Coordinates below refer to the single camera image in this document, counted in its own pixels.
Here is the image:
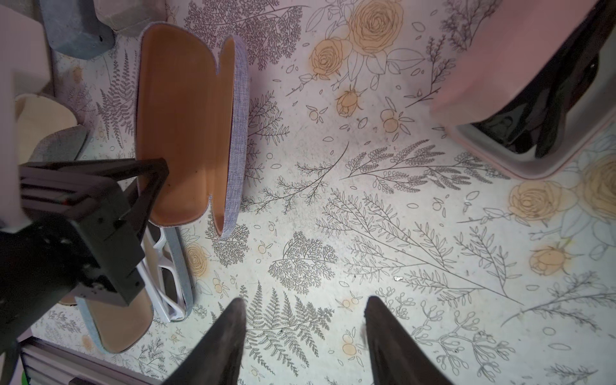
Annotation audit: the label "grey case tan interior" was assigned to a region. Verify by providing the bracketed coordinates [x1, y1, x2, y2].
[135, 22, 250, 238]

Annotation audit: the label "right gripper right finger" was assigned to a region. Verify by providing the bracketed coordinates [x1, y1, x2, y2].
[364, 296, 452, 385]

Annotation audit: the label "aluminium rail frame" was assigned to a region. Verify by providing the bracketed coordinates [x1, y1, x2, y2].
[21, 337, 162, 384]

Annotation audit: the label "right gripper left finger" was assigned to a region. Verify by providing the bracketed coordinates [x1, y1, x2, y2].
[163, 298, 246, 385]

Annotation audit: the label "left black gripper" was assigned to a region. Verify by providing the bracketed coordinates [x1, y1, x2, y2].
[1, 159, 168, 337]

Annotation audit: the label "pink case black glasses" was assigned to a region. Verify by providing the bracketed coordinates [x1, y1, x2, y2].
[430, 1, 615, 180]

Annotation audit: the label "floral table mat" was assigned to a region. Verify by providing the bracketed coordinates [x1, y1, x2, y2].
[32, 1, 615, 384]

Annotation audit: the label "blue-grey case purple glasses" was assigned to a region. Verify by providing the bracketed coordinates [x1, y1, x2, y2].
[39, 0, 115, 60]

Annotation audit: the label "light blue case white glasses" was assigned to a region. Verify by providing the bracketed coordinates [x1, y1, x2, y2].
[75, 224, 194, 354]

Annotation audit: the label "grey case mint interior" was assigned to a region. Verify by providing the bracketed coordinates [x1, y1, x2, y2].
[94, 0, 166, 37]

